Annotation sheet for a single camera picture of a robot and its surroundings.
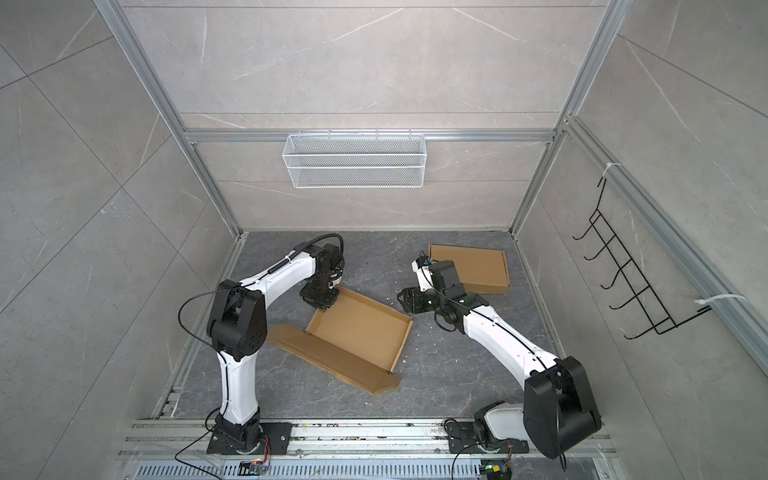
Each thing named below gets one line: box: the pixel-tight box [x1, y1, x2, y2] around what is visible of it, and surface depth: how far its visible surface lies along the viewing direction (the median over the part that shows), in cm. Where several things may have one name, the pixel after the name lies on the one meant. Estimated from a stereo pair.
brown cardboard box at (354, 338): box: [268, 285, 414, 395], surface depth 91 cm
